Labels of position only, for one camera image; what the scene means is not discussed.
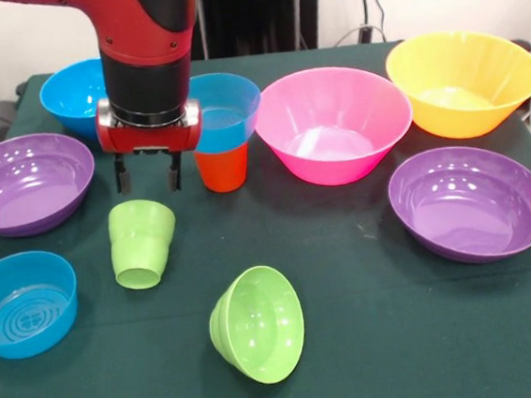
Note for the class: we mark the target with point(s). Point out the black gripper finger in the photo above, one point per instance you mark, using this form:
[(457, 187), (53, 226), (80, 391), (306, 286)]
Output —
[(173, 172), (123, 175)]

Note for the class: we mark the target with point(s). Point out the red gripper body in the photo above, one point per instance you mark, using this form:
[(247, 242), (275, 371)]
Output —
[(146, 137)]

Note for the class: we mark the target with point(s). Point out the orange cup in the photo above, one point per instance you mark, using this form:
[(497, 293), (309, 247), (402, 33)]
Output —
[(222, 170)]

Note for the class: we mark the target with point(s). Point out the green cup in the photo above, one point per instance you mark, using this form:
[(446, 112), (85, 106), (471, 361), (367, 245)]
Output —
[(140, 241)]

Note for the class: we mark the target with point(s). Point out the blue bowl with ringed bottom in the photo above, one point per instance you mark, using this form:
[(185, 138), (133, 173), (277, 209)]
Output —
[(225, 127), (21, 302)]

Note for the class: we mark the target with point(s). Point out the deep smooth blue bowl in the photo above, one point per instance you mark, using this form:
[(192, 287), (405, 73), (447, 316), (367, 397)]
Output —
[(72, 100)]

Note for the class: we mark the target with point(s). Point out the pink bowl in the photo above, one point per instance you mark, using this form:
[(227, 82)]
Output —
[(327, 108)]

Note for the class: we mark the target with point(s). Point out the small green bowl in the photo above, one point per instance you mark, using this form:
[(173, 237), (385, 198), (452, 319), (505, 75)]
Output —
[(259, 326)]

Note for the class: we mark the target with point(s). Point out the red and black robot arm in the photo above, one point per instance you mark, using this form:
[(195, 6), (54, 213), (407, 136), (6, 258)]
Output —
[(137, 42)]

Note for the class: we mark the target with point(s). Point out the purple bowl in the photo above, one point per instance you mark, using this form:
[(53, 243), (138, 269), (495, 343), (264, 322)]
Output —
[(468, 207), (24, 184)]

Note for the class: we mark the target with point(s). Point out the dark green tablecloth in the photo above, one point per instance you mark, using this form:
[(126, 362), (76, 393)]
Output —
[(401, 336)]

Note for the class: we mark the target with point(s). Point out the yellow-orange bowl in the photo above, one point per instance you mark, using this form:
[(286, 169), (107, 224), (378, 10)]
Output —
[(462, 72)]

